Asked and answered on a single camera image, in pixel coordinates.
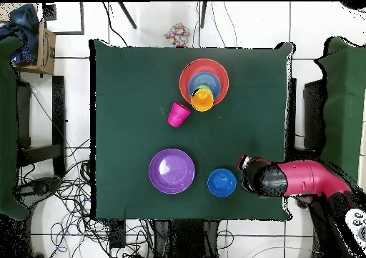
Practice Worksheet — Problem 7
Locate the tangle of floor cables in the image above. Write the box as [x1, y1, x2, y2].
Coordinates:
[16, 137, 155, 258]

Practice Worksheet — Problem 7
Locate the small light blue bowl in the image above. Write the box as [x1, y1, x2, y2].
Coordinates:
[187, 71, 223, 99]

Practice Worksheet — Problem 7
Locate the black stool frame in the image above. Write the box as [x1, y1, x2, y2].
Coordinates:
[16, 75, 67, 179]
[285, 77, 327, 162]

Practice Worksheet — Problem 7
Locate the black rectangular frame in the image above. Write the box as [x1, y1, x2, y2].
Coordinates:
[42, 1, 85, 36]

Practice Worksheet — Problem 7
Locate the black pedestal foot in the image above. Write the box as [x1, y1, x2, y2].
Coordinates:
[16, 177, 62, 204]

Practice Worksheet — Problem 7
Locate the wide orange-red bowl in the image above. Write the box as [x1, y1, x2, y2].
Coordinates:
[179, 58, 230, 109]

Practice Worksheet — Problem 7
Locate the orange plastic cup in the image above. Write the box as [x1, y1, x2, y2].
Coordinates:
[190, 89, 214, 112]

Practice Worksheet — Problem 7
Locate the purple plastic bowl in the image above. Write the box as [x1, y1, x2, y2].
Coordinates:
[148, 148, 196, 195]

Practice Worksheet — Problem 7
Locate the green plastic cup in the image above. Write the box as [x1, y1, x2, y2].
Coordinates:
[192, 84, 214, 94]

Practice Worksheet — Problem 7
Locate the black tripod leg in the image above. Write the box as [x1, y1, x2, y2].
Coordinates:
[118, 1, 138, 30]
[199, 1, 207, 29]

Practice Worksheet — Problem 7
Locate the cardboard box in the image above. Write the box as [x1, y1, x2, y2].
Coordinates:
[16, 21, 56, 76]

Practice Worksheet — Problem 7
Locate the green cloth covered table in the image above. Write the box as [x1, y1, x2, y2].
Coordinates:
[312, 36, 366, 184]
[0, 36, 29, 220]

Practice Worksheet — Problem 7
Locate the blue cloth bundle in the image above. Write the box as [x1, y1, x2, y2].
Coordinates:
[0, 3, 39, 66]

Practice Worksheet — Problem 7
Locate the pink plastic cup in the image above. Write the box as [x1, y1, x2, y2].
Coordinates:
[167, 101, 192, 128]

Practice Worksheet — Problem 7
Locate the dark green tablecloth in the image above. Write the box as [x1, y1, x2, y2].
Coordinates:
[89, 39, 295, 222]

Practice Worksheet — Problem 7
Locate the small dark blue bowl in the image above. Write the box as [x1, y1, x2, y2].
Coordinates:
[207, 168, 237, 198]

